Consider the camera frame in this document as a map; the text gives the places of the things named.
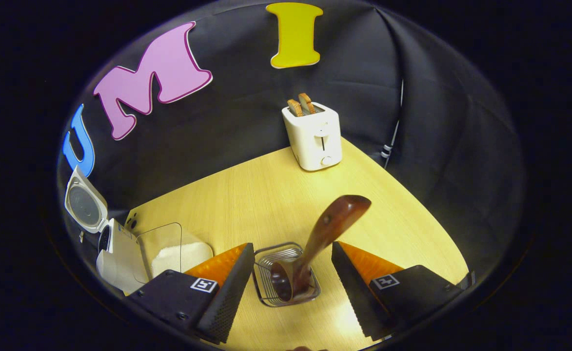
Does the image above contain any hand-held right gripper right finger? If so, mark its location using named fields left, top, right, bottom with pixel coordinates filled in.
left=331, top=241, right=462, bottom=341

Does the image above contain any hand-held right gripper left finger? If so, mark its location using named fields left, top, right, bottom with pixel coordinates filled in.
left=129, top=242, right=256, bottom=344

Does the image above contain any metal wire chopstick holder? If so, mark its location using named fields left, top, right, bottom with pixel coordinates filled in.
left=252, top=242, right=322, bottom=308

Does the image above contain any white rice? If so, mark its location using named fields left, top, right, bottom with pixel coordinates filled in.
left=150, top=242, right=213, bottom=278

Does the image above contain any brown wooden spoon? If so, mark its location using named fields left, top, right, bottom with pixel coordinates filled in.
left=270, top=195, right=372, bottom=302

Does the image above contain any white rice cooker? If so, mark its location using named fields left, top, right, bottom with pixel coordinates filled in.
left=64, top=166, right=150, bottom=293

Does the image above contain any clear plastic container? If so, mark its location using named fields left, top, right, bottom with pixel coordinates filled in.
left=136, top=222, right=214, bottom=283

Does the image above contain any white toaster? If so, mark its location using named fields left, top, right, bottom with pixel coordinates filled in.
left=281, top=101, right=343, bottom=172

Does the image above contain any black backdrop cloth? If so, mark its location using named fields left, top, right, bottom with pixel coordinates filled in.
left=57, top=0, right=528, bottom=293

